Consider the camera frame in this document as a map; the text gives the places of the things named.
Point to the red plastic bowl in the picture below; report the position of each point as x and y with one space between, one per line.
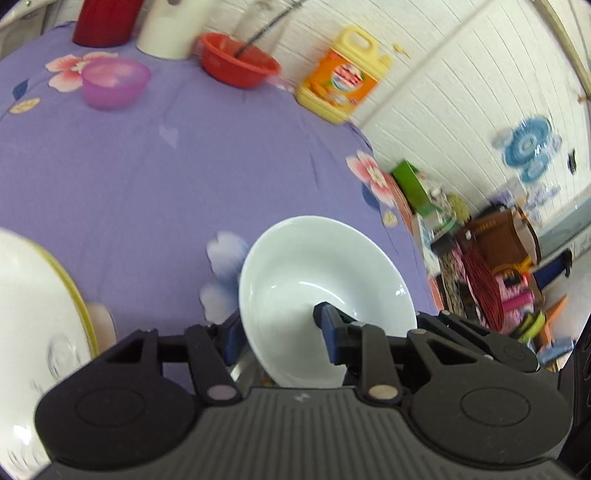
235 62

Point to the white thermos jug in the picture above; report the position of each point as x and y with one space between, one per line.
171 27

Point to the white bowl with patterned outside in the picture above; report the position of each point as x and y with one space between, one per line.
295 267

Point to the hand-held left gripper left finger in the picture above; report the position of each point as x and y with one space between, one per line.
231 337

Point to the small blue fan wall sticker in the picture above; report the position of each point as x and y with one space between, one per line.
534 171

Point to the red thermos jug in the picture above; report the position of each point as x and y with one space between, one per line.
106 21

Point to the red woven cloth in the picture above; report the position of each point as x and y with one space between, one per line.
482 290

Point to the white plate with swirl print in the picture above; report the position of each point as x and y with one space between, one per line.
32 332

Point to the yellow detergent bottle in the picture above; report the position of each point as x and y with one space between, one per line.
339 78

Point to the large blue fan wall sticker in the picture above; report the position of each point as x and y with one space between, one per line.
526 143

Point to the beige ceiling pipe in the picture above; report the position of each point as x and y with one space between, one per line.
565 41

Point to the green box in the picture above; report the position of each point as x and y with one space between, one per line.
408 184

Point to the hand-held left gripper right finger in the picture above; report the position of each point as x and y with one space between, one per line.
328 332

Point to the purple plastic bowl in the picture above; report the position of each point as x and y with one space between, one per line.
115 83

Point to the brown paper bag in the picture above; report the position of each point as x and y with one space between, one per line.
501 240

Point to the black wall sign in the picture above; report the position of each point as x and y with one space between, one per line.
572 161

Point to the yellow plastic plate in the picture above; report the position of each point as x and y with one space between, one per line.
78 304

